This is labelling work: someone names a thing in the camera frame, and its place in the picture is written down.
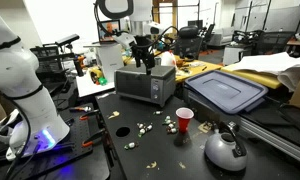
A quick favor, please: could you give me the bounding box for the wrist camera on white mount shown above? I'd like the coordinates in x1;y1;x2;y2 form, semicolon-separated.
114;31;138;50

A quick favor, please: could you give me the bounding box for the yellow foam board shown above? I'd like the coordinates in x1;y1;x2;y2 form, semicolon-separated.
221;63;284;90

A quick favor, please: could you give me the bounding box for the white box stand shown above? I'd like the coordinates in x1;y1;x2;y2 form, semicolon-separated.
95;43;125;84

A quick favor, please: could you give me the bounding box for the white plush with orange ears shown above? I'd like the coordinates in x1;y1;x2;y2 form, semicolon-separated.
159;49;178;68

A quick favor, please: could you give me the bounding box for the slim black office chair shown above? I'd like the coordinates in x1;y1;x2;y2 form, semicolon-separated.
201;22;217;53

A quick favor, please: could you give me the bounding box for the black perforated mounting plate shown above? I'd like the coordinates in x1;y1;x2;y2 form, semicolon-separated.
0;108;95;180

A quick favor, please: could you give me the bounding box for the red plastic cup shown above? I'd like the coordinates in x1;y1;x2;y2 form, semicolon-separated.
175;107;195;135

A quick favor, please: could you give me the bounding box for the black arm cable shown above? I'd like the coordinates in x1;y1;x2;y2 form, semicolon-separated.
93;0;180;46

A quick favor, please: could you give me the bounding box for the silver clamp with orange handle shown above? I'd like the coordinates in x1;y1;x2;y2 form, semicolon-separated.
69;105;93;114

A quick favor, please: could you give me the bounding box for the black clamp with orange hook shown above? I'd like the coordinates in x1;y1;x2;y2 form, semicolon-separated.
78;110;102;122

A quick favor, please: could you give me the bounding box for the black wire rack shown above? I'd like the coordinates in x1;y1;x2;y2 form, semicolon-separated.
29;44;77;84

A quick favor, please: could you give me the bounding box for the large tan paper scrap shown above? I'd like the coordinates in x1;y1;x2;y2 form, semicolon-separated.
106;110;121;121

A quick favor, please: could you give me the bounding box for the laptop showing a face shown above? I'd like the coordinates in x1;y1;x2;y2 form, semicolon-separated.
96;19;122;45

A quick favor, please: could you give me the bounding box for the wooden door frame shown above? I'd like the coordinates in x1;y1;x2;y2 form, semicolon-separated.
151;0;179;32

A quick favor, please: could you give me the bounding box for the yellow black tool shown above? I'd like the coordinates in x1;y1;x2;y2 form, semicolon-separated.
88;66;104;85

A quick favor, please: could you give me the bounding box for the orange black drill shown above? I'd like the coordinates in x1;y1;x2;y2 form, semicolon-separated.
72;54;87;78

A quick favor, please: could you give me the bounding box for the blue plastic bin lid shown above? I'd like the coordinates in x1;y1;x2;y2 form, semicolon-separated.
184;69;269;115

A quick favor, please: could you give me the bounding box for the white cabinet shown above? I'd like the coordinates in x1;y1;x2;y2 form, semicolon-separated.
222;43;254;66

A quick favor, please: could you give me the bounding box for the black clamp with orange tip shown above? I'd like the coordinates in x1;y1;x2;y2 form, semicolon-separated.
81;128;107;149

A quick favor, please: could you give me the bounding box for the wooden table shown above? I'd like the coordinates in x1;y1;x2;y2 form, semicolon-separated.
123;54;224;84

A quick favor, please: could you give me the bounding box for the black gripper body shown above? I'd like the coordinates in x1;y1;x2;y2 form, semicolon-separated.
136;35;156;58

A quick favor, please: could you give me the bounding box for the grey toaster oven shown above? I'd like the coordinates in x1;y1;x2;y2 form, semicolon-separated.
114;63;177;108

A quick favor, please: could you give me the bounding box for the black stereo camera bar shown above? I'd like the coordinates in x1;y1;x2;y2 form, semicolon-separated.
54;33;81;48

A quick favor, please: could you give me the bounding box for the white paper stack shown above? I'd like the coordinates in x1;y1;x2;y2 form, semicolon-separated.
232;51;300;93

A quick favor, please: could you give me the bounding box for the black padded office chair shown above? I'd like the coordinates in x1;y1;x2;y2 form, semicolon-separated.
173;25;205;62

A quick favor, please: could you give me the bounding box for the grey kettle with black handle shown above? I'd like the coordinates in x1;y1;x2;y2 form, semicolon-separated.
204;121;249;173

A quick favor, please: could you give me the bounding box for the white sofa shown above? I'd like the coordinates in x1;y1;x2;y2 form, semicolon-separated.
207;26;237;48

